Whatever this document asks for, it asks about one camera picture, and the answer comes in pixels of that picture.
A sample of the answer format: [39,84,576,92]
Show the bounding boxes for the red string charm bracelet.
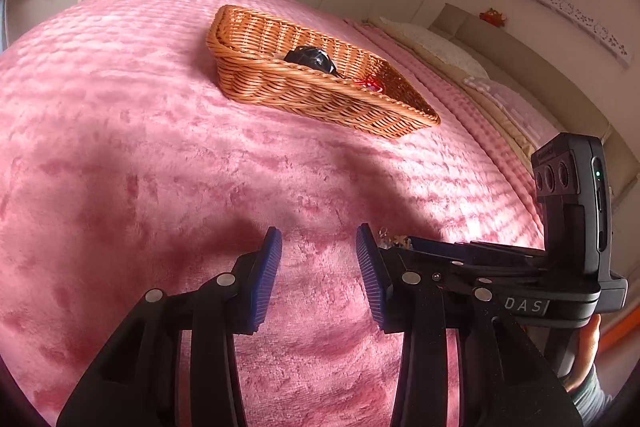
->
[354,76,385,96]

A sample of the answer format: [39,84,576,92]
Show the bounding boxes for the black wrist watch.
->
[283,46,341,78]

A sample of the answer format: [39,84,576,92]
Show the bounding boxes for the grey sleeve forearm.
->
[570,365,612,427]

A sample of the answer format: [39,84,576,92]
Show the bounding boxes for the person's right hand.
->
[564,313,601,392]

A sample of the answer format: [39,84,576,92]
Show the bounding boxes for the beige quilt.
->
[380,29,563,169]

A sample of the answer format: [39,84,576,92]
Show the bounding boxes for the pink checked pillow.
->
[463,77,561,148]

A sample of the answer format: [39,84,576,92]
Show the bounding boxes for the beige bed headboard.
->
[430,4,639,205]

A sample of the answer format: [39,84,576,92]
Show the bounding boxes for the pink plush bedspread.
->
[1,0,542,426]

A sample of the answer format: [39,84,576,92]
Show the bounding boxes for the white floral pillow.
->
[368,16,489,79]

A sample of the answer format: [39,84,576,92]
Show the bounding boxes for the orange plush toy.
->
[478,8,506,28]

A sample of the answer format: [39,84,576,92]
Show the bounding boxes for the woven wicker basket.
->
[206,5,440,139]

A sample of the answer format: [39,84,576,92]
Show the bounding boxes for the clear bead bracelet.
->
[376,226,414,252]

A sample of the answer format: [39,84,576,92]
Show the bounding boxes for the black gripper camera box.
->
[532,132,612,280]

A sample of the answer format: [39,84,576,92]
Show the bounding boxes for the white lace wall shelf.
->
[532,0,634,68]

